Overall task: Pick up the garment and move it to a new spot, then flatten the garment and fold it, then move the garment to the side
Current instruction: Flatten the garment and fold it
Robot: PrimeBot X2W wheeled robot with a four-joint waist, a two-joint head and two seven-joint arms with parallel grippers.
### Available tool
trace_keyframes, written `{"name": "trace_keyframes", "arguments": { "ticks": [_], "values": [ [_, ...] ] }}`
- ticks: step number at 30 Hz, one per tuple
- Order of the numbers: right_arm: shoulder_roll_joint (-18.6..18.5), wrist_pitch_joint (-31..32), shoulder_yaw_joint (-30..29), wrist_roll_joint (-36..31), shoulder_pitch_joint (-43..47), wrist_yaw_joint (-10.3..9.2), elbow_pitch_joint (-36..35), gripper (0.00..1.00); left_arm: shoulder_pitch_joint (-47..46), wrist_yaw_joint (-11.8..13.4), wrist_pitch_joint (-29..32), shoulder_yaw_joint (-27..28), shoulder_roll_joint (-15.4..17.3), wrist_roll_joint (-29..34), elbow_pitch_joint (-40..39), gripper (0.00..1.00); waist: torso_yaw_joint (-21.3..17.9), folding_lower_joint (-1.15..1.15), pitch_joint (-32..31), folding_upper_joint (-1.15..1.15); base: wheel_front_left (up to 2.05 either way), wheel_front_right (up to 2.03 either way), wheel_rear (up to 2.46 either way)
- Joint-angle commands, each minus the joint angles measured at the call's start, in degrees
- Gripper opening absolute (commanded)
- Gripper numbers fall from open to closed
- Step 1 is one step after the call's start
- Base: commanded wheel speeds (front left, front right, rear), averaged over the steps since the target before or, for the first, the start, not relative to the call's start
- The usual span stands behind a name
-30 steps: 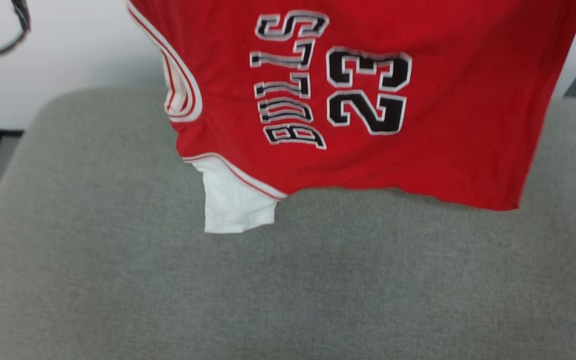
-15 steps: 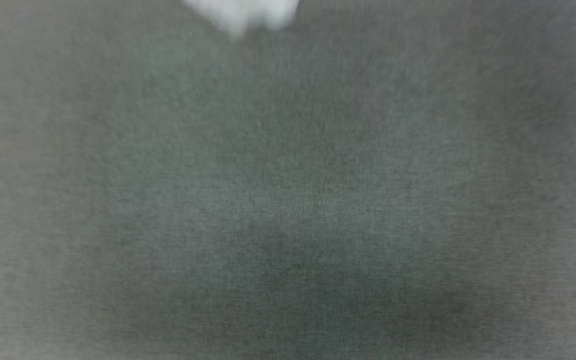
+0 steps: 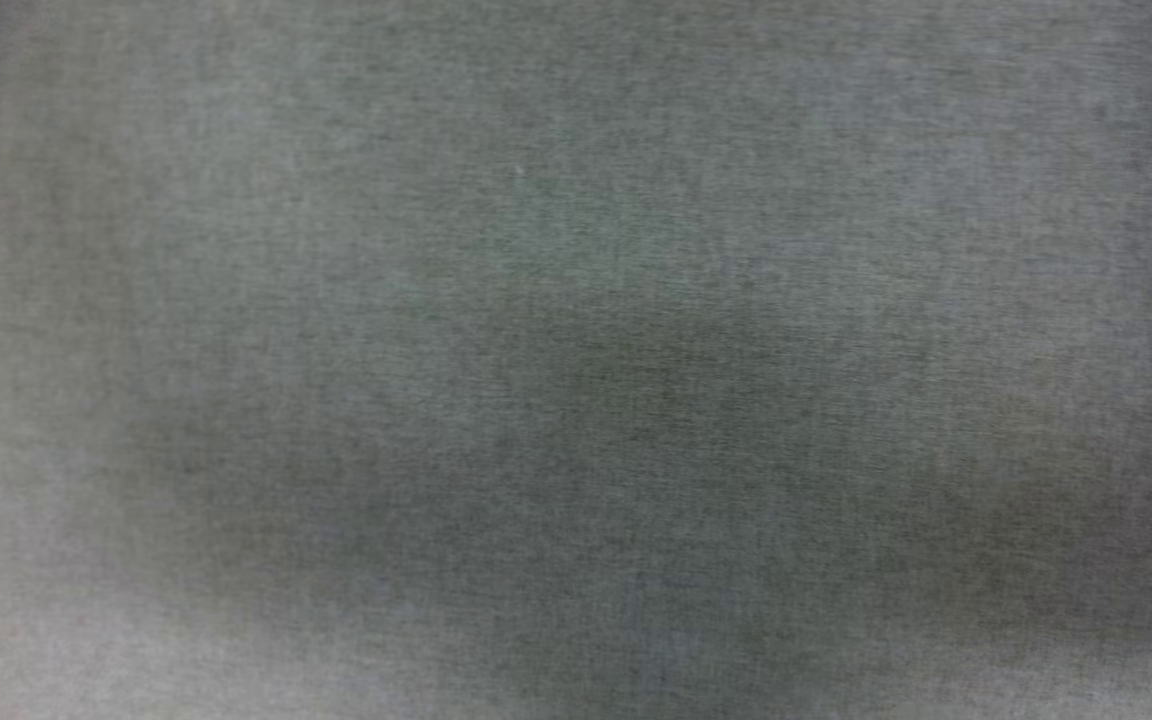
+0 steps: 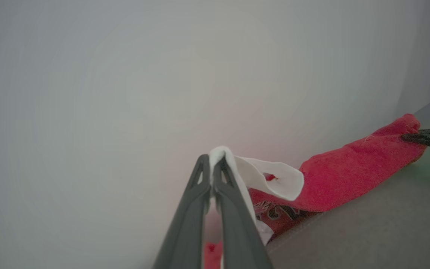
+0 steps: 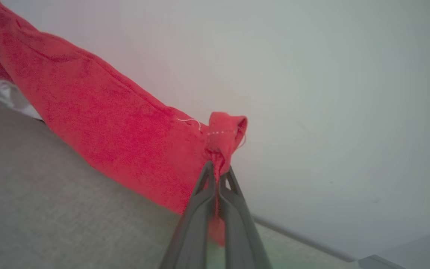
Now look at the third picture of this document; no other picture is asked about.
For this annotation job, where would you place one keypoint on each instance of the grey fabric sofa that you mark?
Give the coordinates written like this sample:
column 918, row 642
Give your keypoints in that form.
column 576, row 360

